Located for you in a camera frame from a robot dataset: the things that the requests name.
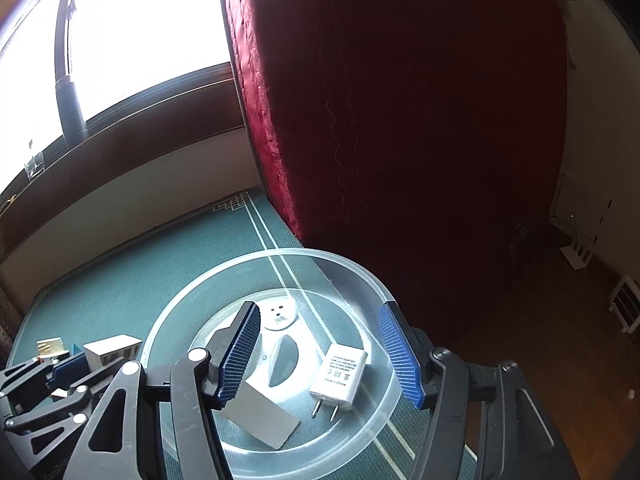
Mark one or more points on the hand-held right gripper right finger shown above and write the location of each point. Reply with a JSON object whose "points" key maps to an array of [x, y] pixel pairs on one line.
{"points": [[400, 355]]}

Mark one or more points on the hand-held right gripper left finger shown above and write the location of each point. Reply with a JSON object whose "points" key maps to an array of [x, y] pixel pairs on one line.
{"points": [[240, 355]]}

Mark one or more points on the wooden window frame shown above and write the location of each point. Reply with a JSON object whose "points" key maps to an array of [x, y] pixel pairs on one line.
{"points": [[150, 105]]}

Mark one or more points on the cream plastic threaded cap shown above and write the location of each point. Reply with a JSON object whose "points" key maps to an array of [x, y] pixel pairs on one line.
{"points": [[50, 346]]}

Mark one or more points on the red quilted mattress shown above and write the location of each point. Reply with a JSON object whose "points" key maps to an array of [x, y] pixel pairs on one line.
{"points": [[400, 110]]}

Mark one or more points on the clear drinking glass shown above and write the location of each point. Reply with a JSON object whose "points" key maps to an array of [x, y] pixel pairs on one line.
{"points": [[35, 166]]}

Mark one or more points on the white slatted rack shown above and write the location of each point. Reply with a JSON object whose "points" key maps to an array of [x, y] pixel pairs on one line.
{"points": [[625, 305]]}

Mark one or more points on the clear plastic bowl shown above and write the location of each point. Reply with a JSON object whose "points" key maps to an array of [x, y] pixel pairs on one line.
{"points": [[345, 320]]}

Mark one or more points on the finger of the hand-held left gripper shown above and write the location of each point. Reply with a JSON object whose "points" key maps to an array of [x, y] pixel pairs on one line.
{"points": [[95, 385], [70, 366]]}

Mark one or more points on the grey rectangular block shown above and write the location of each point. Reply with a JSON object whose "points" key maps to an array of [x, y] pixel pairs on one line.
{"points": [[265, 420]]}

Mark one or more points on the white small stand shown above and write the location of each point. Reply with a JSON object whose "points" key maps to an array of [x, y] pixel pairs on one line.
{"points": [[577, 252]]}

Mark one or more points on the whitish weathered wooden block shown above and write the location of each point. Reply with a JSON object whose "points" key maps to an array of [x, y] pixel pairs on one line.
{"points": [[112, 347]]}

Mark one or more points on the white charger plug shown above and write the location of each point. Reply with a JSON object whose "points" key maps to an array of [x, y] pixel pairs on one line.
{"points": [[340, 372]]}

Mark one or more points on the white board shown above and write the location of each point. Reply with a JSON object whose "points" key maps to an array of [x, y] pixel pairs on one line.
{"points": [[582, 205]]}

